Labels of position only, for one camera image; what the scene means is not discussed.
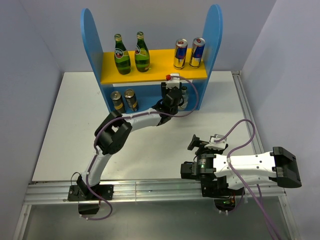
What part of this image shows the red bull can right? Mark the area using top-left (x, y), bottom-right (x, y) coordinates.
top-left (189, 37), bottom-right (206, 68)

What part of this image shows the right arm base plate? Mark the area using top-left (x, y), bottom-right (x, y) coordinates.
top-left (200, 180), bottom-right (245, 199)

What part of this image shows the black can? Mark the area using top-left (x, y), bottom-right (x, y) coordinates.
top-left (124, 89), bottom-right (139, 112)
top-left (110, 90), bottom-right (126, 114)

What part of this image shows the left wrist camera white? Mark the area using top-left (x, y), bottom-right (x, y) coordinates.
top-left (165, 73), bottom-right (181, 89)

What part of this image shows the aluminium right side rail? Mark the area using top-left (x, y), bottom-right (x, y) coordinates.
top-left (231, 71), bottom-right (265, 155)

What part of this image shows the red bull can left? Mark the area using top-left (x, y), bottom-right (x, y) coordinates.
top-left (173, 38), bottom-right (188, 70)

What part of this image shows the clear water bottle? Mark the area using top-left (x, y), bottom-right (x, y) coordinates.
top-left (178, 86), bottom-right (189, 111)

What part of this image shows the green glass bottle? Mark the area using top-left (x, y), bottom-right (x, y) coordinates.
top-left (114, 33), bottom-right (131, 75)
top-left (134, 31), bottom-right (150, 73)

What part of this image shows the blue and yellow wooden shelf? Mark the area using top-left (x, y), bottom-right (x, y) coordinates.
top-left (80, 4), bottom-right (223, 112)

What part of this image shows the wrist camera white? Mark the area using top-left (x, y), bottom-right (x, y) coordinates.
top-left (206, 134), bottom-right (227, 150)
top-left (165, 73), bottom-right (181, 89)

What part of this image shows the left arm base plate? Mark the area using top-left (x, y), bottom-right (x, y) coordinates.
top-left (67, 172), bottom-right (114, 202)

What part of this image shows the red bull can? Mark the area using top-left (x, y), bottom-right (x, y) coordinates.
top-left (189, 37), bottom-right (206, 68)
top-left (173, 38), bottom-right (188, 70)

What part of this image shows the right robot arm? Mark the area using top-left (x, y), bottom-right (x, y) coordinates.
top-left (180, 134), bottom-right (302, 195)

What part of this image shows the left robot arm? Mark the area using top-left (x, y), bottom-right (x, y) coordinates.
top-left (69, 82), bottom-right (187, 201)

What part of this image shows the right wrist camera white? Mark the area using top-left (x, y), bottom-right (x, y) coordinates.
top-left (206, 134), bottom-right (227, 150)

